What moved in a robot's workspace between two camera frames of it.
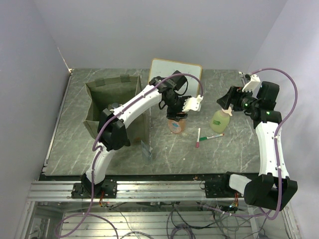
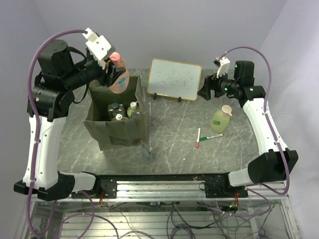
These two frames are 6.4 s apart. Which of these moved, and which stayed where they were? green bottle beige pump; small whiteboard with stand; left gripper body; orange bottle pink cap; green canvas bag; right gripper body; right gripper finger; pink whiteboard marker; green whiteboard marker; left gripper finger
Moved: left gripper body; orange bottle pink cap; left gripper finger; right gripper finger; right gripper body
Stayed: green whiteboard marker; green canvas bag; green bottle beige pump; pink whiteboard marker; small whiteboard with stand
